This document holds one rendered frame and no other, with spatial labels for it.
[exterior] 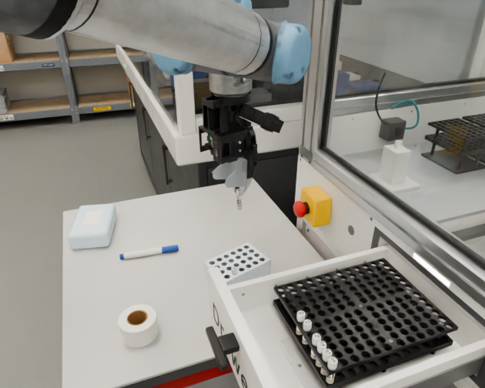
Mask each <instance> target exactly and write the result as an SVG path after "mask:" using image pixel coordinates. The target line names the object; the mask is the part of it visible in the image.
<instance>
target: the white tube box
mask: <svg viewBox="0 0 485 388"><path fill-rule="evenodd" d="M270 264H271V259H269V258H268V257H267V256H265V255H264V254H262V253H261V252H260V251H259V250H258V249H256V248H255V247H254V246H252V245H251V244H250V243H248V242H246V243H244V244H242V245H241V246H237V247H236V248H234V249H231V250H229V251H227V252H225V253H222V254H220V255H218V256H216V257H213V258H211V259H209V260H207V261H205V262H203V265H204V276H205V277H206V278H207V279H208V269H209V268H213V267H219V270H220V272H221V273H222V276H223V278H224V280H225V281H226V284H227V286H229V285H232V284H236V283H241V282H244V281H247V280H251V279H256V278H259V277H263V276H265V275H267V274H269V273H270ZM233 267H236V268H237V274H236V275H232V271H231V268H233Z"/></svg>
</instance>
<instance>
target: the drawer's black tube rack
mask: <svg viewBox="0 0 485 388"><path fill-rule="evenodd" d="M380 262H382V263H384V264H382V263H380ZM371 264H374V265H375V266H372V265H371ZM363 266H365V267H367V268H363ZM385 266H386V267H389V269H387V268H385ZM355 269H358V271H357V270H355ZM376 269H377V270H376ZM346 271H349V272H350V273H346ZM368 271H370V272H371V273H368ZM390 272H394V273H390ZM337 273H340V274H342V275H341V276H339V275H337ZM360 273H361V274H363V275H362V276H361V275H359V274H360ZM326 276H328V277H330V279H327V278H326ZM351 276H354V278H351ZM394 276H398V277H400V279H397V278H395V277H394ZM316 279H321V281H317V280H316ZM341 279H346V280H341ZM308 281H310V282H312V283H307V282H308ZM329 282H333V283H329ZM401 282H405V284H403V283H401ZM297 284H302V286H298V285H297ZM320 284H324V285H325V286H321V285H320ZM284 286H285V287H286V291H289V293H290V295H291V296H292V298H294V300H295V301H296V303H297V305H298V306H299V308H300V309H301V310H302V311H303V312H305V314H306V315H305V317H306V318H307V319H309V320H310V321H311V322H312V327H313V328H314V330H315V331H316V333H318V334H319V335H321V340H322V341H323V342H325V343H326V348H327V349H329V350H331V351H332V356H333V357H335V358H336V359H337V361H338V365H339V367H340V368H341V370H340V372H338V373H335V376H334V381H333V383H332V384H329V383H327V382H326V376H325V375H323V374H322V373H321V367H318V366H317V365H316V360H315V359H313V358H312V357H311V348H310V346H309V344H303V335H298V334H296V324H295V323H294V321H293V319H292V318H291V316H290V315H289V313H288V312H287V310H286V308H285V307H284V305H283V304H282V302H281V301H280V299H275V300H273V305H274V307H275V308H276V310H277V312H278V314H279V315H280V317H281V318H282V320H283V322H284V323H285V325H286V327H287V329H288V330H289V331H290V333H291V335H292V336H293V339H294V340H295V341H296V343H297V345H298V347H299V348H300V349H301V351H302V353H303V355H304V356H305V358H306V360H307V361H308V363H309V365H310V366H311V368H312V369H313V371H314V373H315V374H316V376H317V378H318V379H319V381H320V382H321V384H322V386H323V388H337V387H339V386H342V385H345V384H348V383H351V382H353V381H356V380H359V379H362V378H364V377H366V376H370V375H372V374H374V373H378V372H380V371H382V372H383V373H385V372H386V369H389V368H391V367H394V366H397V365H400V364H401V363H405V362H408V361H410V360H414V359H416V358H418V357H421V356H424V355H427V354H429V353H430V354H434V353H435V351H437V350H441V349H443V348H446V347H448V346H452V344H453V340H452V339H451V338H450V337H449V336H448V335H447V334H448V333H451V332H453V331H456V330H458V326H457V325H456V324H455V323H454V322H453V321H452V320H450V319H449V318H448V317H447V316H446V315H445V314H444V313H443V312H442V311H441V310H439V309H438V308H437V307H436V306H435V305H434V304H433V303H432V302H431V301H430V300H428V299H427V298H426V297H425V296H424V295H423V294H422V293H421V292H420V291H419V290H418V289H417V288H416V287H415V286H414V285H413V284H412V283H411V282H410V281H409V280H407V279H406V278H405V277H404V276H403V275H402V274H401V273H400V272H399V271H398V270H396V269H395V268H394V267H393V266H392V265H391V264H390V263H389V262H388V261H387V260H385V259H384V258H382V259H377V260H373V261H370V262H368V263H362V264H359V265H356V266H351V267H347V268H345V269H339V270H336V271H333V272H330V273H324V274H322V275H318V276H313V277H310V278H307V279H301V280H299V281H295V282H292V283H287V284H284ZM288 286H291V287H293V289H289V288H288ZM312 286H314V287H316V288H315V289H312V288H310V287H312ZM406 287H410V288H411V289H407V288H406ZM301 289H305V290H306V291H304V292H303V291H302V290H301ZM292 292H296V294H292ZM413 294H416V295H418V296H419V297H416V296H414V295H413ZM420 300H423V301H424V302H425V303H422V302H420ZM426 306H429V307H431V308H432V309H428V308H426ZM432 313H437V314H438V316H437V315H434V314H432ZM439 319H444V320H445V321H446V322H442V321H440V320H439ZM446 325H448V326H451V327H452V329H450V328H447V327H446Z"/></svg>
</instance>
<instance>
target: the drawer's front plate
mask: <svg viewBox="0 0 485 388"><path fill-rule="evenodd" d="M208 285H209V312H210V316H211V318H212V321H213V323H214V326H215V328H216V331H217V333H218V335H219V336H221V329H220V323H221V324H222V327H223V329H224V332H223V330H222V335H225V334H227V333H234V335H235V337H236V340H237V342H238V344H239V351H238V352H235V353H233V360H234V356H235V357H236V361H235V365H233V363H232V354H231V353H230V355H229V354H228V355H227V357H228V359H229V362H230V365H231V367H232V370H233V372H234V374H235V376H236V379H237V381H238V384H239V387H240V388H243V385H242V381H241V374H243V375H244V377H245V379H246V384H247V387H248V388H279V387H278V385H277V383H276V381H275V379H274V377H273V375H272V373H271V371H270V369H269V367H268V365H267V363H266V361H265V359H264V357H263V355H262V353H261V351H260V349H259V347H258V346H257V344H256V341H255V340H254V338H253V335H252V334H251V332H250V330H249V327H248V326H247V324H246V321H245V320H244V318H243V315H242V314H241V312H240V310H239V307H238V306H237V304H236V301H235V300H234V298H233V296H232V294H231V292H230V290H229V287H228V286H227V284H226V281H225V280H224V278H223V276H222V273H221V272H220V270H219V267H213V268H209V269H208ZM213 303H214V305H215V307H216V310H217V313H218V316H219V326H217V325H216V321H215V320H214V317H213ZM236 364H237V369H238V365H239V375H238V374H237V372H236Z"/></svg>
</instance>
